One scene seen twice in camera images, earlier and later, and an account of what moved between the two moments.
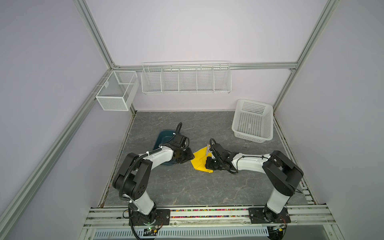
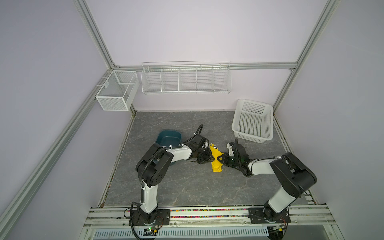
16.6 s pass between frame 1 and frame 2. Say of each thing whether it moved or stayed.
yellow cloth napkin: moved
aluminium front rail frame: stayed
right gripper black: moved
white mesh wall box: stayed
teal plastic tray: stayed
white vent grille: stayed
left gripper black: moved
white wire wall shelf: stayed
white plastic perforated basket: stayed
